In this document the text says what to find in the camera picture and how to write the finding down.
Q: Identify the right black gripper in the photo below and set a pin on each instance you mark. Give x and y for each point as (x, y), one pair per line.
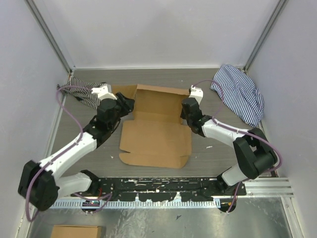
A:
(183, 115)

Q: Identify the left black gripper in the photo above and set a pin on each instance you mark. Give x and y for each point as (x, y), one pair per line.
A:
(127, 104)

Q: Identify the brown cardboard box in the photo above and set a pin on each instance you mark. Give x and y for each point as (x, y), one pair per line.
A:
(156, 136)

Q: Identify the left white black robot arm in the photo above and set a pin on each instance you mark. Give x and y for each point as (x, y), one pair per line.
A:
(42, 183)

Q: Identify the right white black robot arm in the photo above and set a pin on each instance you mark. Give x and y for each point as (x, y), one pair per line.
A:
(253, 152)

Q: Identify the small cardboard box foreground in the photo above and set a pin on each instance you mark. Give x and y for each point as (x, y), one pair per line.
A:
(76, 232)

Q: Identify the black white striped cloth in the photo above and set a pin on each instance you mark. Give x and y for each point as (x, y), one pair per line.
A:
(81, 91)

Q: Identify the blue white striped cloth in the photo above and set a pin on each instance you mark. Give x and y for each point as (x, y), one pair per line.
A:
(239, 94)

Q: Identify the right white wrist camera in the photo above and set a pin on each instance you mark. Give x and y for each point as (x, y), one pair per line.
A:
(196, 93)

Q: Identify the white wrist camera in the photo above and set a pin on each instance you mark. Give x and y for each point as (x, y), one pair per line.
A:
(104, 92)
(196, 93)

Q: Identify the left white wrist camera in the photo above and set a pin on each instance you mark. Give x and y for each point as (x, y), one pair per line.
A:
(104, 92)

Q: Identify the left aluminium frame post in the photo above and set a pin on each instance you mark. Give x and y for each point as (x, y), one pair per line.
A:
(48, 34)

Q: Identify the aluminium frame post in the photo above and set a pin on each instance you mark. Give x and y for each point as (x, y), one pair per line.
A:
(48, 34)
(281, 4)

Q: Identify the right aluminium frame post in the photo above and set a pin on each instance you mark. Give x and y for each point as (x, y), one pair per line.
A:
(281, 4)

